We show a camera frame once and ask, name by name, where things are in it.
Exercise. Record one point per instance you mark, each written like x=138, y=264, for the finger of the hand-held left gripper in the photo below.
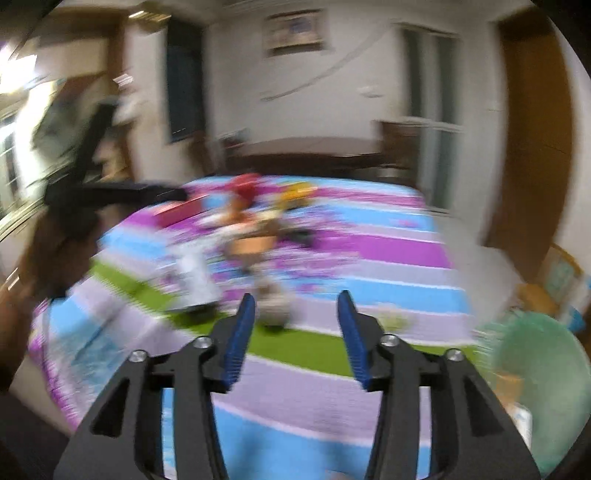
x=92, y=143
x=138, y=191

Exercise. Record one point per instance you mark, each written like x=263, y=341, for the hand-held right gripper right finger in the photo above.
x=358, y=346

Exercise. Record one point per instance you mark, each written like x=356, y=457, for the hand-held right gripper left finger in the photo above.
x=238, y=346

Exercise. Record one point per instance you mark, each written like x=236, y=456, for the bin with green bag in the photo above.
x=535, y=383

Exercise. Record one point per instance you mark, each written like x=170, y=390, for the person's left hand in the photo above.
x=55, y=258

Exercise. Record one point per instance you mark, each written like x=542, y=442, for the pink cardboard box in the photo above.
x=184, y=210

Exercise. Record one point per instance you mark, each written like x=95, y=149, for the crumpled grey tissue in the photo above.
x=274, y=307

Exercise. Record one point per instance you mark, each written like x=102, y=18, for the white plastic wrapper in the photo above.
x=194, y=277

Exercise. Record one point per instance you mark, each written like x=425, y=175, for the small brown block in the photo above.
x=251, y=247

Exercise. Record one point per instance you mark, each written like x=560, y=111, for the orange and white carton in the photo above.
x=238, y=213

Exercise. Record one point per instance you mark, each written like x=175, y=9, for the striped floral tablecloth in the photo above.
x=392, y=249

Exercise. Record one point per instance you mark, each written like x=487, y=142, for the red apple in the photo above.
x=242, y=187

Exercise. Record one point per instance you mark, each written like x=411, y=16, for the dark window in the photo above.
x=184, y=78

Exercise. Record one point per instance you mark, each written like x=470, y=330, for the dark crumpled wrapper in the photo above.
x=300, y=237

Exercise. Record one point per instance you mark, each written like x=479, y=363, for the yellow snack packet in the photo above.
x=295, y=194

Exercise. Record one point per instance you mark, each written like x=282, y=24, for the dark wooden dining table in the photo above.
x=304, y=150

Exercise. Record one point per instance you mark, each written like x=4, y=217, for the cushioned wooden chair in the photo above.
x=397, y=138

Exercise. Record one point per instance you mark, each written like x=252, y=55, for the small wooden chair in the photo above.
x=561, y=277

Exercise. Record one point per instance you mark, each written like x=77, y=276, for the white glass door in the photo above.
x=434, y=115

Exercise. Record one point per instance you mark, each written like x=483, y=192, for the brown wooden door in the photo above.
x=531, y=138

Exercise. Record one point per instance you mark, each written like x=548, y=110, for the framed wall picture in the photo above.
x=293, y=32

